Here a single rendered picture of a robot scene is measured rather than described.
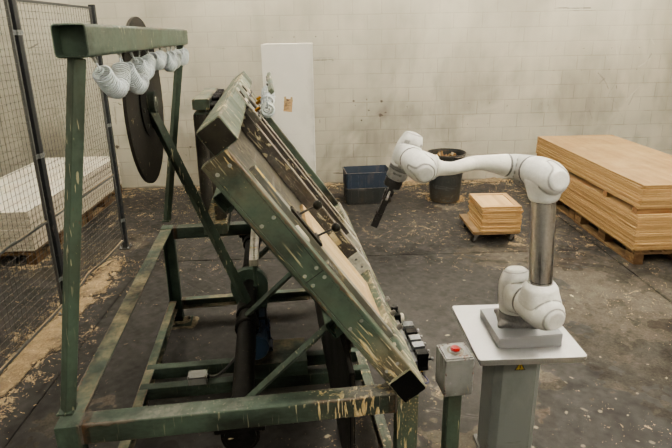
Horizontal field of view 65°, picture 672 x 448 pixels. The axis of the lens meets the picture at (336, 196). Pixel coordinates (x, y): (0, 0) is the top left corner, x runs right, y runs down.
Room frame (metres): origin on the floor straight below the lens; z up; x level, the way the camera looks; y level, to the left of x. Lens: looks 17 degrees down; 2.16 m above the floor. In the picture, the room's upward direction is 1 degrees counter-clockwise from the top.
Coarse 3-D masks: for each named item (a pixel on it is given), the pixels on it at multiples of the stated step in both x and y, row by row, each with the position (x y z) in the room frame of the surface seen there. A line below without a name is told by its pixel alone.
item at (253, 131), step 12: (252, 108) 2.60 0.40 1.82; (252, 120) 2.61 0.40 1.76; (252, 132) 2.61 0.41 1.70; (264, 144) 2.62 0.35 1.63; (264, 156) 2.61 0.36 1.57; (276, 156) 2.62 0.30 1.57; (276, 168) 2.62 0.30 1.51; (288, 168) 2.63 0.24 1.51; (288, 180) 2.63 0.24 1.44; (300, 180) 2.64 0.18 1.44; (300, 192) 2.64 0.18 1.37; (312, 204) 2.64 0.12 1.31; (324, 216) 2.65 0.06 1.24; (324, 228) 2.65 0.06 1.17; (348, 240) 2.67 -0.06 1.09; (348, 252) 2.67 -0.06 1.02; (360, 264) 2.67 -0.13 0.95
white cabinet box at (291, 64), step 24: (264, 48) 6.27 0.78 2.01; (288, 48) 6.28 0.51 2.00; (312, 48) 6.87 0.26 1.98; (264, 72) 6.27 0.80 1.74; (288, 72) 6.28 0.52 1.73; (312, 72) 6.29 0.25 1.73; (288, 96) 6.28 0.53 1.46; (312, 96) 6.29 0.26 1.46; (288, 120) 6.28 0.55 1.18; (312, 120) 6.29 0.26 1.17; (312, 144) 6.29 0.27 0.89; (312, 168) 6.29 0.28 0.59
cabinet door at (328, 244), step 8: (304, 208) 2.47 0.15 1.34; (304, 216) 2.33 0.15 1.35; (312, 216) 2.51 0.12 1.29; (312, 224) 2.36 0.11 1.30; (320, 232) 2.40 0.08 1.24; (328, 240) 2.45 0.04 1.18; (328, 248) 2.28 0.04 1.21; (336, 248) 2.48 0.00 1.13; (336, 256) 2.32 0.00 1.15; (344, 256) 2.52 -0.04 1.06; (344, 264) 2.36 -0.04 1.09; (344, 272) 2.20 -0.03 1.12; (352, 272) 2.40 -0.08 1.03; (352, 280) 2.24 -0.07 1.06; (360, 280) 2.45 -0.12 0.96; (360, 288) 2.28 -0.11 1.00; (368, 288) 2.47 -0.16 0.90; (368, 296) 2.32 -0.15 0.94
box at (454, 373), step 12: (444, 348) 1.88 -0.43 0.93; (444, 360) 1.81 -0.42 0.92; (456, 360) 1.81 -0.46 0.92; (468, 360) 1.81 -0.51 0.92; (444, 372) 1.80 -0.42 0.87; (456, 372) 1.80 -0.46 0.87; (468, 372) 1.81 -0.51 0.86; (444, 384) 1.80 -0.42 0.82; (456, 384) 1.80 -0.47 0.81; (468, 384) 1.81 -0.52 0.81; (444, 396) 1.80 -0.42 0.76
